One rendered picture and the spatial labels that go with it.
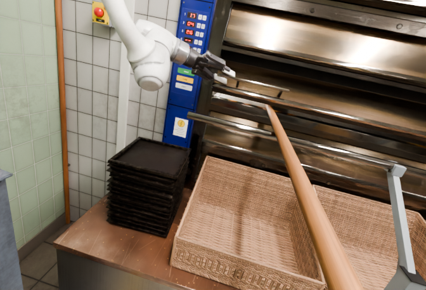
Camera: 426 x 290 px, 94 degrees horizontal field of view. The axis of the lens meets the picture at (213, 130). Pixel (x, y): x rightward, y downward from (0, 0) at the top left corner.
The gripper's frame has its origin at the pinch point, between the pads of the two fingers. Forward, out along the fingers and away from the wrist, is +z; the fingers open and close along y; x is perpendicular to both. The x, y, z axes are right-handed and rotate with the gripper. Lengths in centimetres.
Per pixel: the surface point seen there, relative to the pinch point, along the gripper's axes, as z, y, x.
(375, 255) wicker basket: 97, -3, 73
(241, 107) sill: 18.1, 9.3, 5.4
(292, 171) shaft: -9, -33, 53
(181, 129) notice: -2.8, 36.4, 14.1
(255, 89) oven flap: 15.2, -3.6, 2.8
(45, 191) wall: -58, 112, 45
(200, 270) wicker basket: 5, 22, 77
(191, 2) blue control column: -21.8, -3.2, -29.6
